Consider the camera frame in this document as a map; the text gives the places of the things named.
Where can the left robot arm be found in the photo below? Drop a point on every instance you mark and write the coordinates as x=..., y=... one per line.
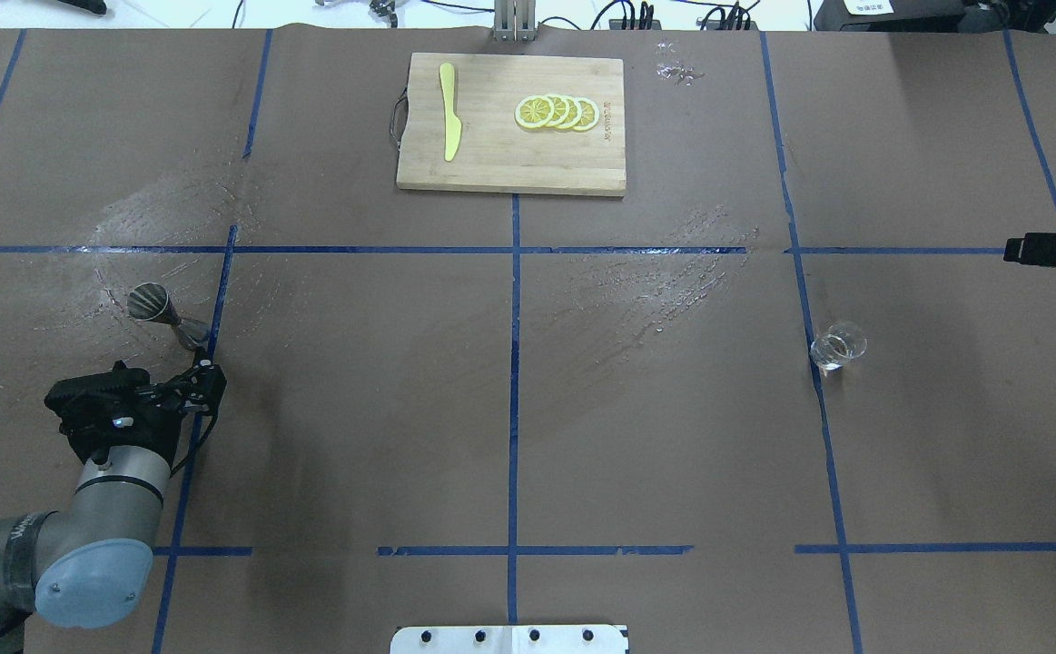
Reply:
x=86, y=567

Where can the lemon slice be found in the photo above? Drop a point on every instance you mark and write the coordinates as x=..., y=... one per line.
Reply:
x=534, y=112
x=560, y=110
x=574, y=114
x=590, y=114

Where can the yellow plastic knife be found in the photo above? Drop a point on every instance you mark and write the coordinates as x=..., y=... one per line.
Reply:
x=453, y=127

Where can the clear glass measuring cup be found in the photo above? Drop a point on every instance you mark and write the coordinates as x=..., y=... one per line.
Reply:
x=839, y=344

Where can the brown table mat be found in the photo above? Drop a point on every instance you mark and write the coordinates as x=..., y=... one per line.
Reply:
x=451, y=408

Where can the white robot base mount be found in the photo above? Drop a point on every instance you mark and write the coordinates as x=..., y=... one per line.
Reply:
x=546, y=638

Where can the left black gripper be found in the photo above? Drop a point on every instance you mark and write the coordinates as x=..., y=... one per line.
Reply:
x=148, y=427

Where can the aluminium frame post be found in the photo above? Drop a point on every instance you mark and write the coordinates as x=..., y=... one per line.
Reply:
x=515, y=20

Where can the wooden cutting board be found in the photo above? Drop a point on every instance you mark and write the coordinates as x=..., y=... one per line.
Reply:
x=495, y=154

